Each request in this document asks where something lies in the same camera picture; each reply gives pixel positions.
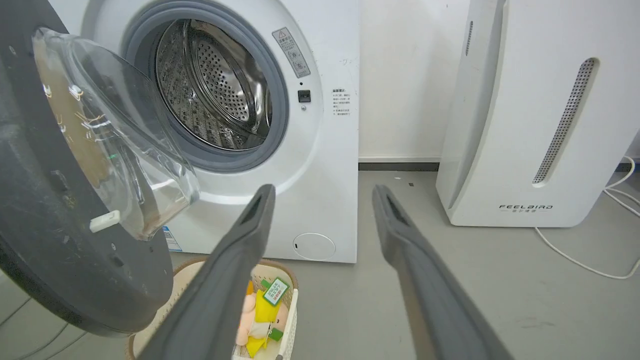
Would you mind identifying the white front-load washing machine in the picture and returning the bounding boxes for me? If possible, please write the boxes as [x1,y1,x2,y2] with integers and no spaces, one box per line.
[48,0,360,264]

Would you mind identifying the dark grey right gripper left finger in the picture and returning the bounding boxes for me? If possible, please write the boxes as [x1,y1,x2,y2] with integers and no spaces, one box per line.
[137,184,277,360]

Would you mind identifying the white air purifier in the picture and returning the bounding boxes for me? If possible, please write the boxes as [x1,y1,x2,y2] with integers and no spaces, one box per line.
[435,0,640,228]

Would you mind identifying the cream woven laundry basket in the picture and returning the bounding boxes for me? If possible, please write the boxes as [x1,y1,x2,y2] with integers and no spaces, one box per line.
[125,257,300,360]

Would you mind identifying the black round washing machine door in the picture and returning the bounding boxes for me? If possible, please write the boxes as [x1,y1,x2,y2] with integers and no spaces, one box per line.
[0,0,201,337]

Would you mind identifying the green and white tag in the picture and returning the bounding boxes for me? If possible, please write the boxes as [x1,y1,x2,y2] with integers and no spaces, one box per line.
[263,277,290,307]

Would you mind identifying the white power cable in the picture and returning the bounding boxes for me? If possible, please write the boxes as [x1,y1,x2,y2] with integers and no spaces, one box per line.
[534,156,640,280]

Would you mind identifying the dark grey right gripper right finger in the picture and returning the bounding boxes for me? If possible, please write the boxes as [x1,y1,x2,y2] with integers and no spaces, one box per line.
[372,184,516,360]

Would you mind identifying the yellow dressed doll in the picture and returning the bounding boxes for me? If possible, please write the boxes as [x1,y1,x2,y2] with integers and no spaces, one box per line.
[236,280,290,359]

